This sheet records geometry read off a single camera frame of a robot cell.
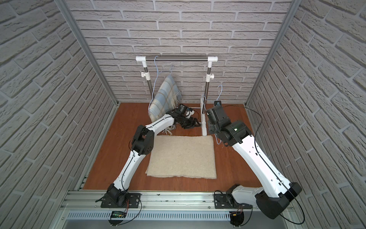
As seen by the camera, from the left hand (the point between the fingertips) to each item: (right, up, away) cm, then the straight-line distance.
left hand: (195, 121), depth 101 cm
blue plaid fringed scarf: (-19, +16, -9) cm, 27 cm away
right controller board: (+19, -48, -31) cm, 60 cm away
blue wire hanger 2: (-27, +35, -1) cm, 45 cm away
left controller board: (-43, -47, -29) cm, 70 cm away
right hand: (+7, +1, -31) cm, 32 cm away
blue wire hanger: (+22, +23, +15) cm, 35 cm away
